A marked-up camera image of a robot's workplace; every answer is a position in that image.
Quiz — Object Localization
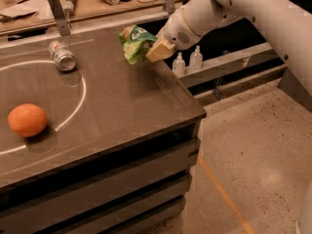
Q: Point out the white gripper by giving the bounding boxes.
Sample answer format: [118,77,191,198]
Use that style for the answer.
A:
[145,6,201,62]

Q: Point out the green rice chip bag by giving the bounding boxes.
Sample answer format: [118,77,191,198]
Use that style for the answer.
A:
[118,25,157,64]

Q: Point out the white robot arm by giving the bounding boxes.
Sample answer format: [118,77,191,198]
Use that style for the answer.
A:
[146,0,312,94]

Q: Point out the left clear sanitizer bottle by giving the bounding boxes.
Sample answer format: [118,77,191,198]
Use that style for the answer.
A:
[173,52,185,77]

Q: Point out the clear sanitizer bottle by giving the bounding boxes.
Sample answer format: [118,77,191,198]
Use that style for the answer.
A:
[173,52,185,77]
[189,45,203,69]

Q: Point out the right clear sanitizer bottle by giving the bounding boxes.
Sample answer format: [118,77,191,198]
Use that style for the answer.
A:
[189,45,203,69]

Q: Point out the silver soda can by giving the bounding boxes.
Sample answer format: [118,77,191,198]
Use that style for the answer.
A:
[49,41,76,71]

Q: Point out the white paper sheets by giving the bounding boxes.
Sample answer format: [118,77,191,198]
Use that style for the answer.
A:
[0,0,54,22]

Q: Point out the orange fruit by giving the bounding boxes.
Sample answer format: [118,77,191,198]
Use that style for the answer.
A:
[8,103,48,137]

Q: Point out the grey metal bracket left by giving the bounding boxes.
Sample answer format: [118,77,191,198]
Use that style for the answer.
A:
[48,0,70,36]

